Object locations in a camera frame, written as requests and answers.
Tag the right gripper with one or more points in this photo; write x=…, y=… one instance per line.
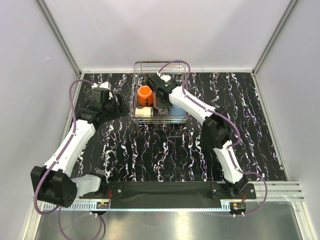
x=166, y=105

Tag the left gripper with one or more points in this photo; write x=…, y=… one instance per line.
x=121, y=110

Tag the orange cup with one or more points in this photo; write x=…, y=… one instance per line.
x=145, y=96

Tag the blue plastic cup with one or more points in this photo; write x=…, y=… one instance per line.
x=177, y=112

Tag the metal cup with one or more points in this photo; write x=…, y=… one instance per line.
x=144, y=111

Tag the small clear plastic cup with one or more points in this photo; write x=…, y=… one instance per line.
x=163, y=112

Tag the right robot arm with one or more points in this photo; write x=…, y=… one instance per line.
x=215, y=131

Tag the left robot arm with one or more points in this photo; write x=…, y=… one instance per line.
x=52, y=183

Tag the black base bar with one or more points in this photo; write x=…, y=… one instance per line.
x=169, y=195

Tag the wire dish rack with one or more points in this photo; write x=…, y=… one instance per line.
x=142, y=71

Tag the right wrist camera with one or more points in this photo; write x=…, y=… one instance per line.
x=165, y=77

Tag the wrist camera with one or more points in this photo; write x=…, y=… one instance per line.
x=165, y=77
x=104, y=85

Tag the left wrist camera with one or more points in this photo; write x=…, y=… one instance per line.
x=104, y=85

